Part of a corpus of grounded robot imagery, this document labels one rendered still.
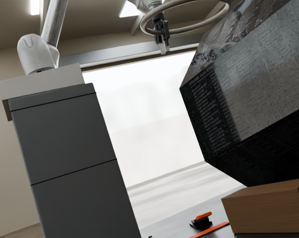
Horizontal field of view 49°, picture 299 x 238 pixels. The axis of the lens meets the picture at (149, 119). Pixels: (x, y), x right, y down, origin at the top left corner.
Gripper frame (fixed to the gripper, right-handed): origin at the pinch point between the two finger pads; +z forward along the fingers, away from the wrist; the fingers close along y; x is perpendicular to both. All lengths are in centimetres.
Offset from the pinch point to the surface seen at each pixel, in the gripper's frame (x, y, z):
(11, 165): 12, -604, 49
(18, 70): 68, -622, -160
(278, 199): -44, 88, 73
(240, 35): -23, 72, 20
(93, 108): -54, 3, 30
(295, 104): -25, 88, 48
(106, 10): 250, -478, -246
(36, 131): -81, -2, 35
